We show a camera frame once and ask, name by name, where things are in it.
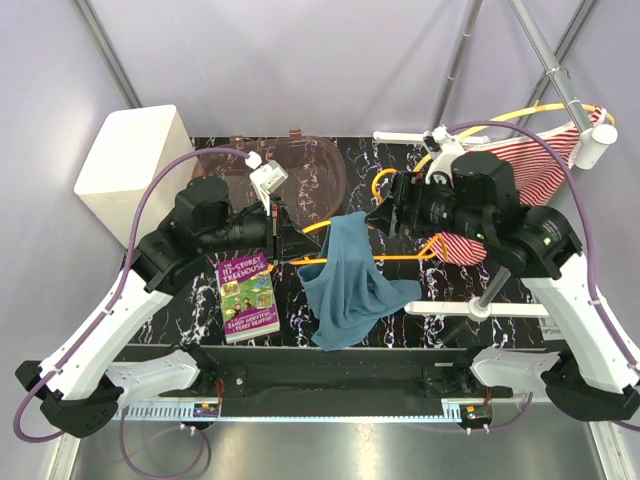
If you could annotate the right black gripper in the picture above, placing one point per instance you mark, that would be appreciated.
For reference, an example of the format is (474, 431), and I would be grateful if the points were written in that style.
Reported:
(409, 188)

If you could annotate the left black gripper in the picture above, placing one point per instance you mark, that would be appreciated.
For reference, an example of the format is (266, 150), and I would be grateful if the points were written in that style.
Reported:
(286, 238)

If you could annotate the blue tank top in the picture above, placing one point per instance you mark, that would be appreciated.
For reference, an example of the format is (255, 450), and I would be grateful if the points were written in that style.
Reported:
(347, 293)

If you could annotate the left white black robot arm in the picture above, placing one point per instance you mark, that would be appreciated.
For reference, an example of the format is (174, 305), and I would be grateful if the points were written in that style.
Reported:
(78, 386)

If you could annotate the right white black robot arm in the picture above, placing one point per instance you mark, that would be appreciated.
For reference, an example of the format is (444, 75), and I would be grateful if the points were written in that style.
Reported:
(591, 380)

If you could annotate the yellow plastic hanger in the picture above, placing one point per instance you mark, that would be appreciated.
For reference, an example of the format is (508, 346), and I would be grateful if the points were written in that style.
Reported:
(510, 120)

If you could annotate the red white striped top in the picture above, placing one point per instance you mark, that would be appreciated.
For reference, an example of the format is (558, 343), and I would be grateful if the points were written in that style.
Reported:
(537, 178)

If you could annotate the brown transparent oval basket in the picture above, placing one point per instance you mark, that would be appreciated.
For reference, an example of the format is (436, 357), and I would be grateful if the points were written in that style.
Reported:
(316, 188)

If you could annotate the purple treehouse book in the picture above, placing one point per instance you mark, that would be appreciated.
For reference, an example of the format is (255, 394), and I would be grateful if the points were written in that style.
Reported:
(247, 298)

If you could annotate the black marble pattern mat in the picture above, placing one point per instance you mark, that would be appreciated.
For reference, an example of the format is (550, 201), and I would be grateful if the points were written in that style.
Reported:
(194, 314)

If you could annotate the white rectangular bin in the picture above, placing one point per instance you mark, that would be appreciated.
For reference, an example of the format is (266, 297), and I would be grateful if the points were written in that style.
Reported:
(131, 148)

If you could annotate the white grey clothes rack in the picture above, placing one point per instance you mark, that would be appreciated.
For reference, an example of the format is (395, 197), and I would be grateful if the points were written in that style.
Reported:
(593, 140)

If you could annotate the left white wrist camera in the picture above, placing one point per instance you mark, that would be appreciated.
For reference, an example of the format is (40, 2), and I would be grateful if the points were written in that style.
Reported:
(265, 178)

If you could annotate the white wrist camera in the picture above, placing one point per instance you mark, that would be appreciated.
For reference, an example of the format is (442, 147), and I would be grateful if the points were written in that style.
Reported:
(443, 148)
(265, 178)

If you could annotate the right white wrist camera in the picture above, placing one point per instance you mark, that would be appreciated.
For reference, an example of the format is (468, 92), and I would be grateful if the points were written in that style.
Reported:
(443, 148)

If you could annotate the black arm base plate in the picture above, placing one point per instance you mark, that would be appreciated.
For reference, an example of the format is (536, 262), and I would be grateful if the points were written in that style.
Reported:
(286, 383)

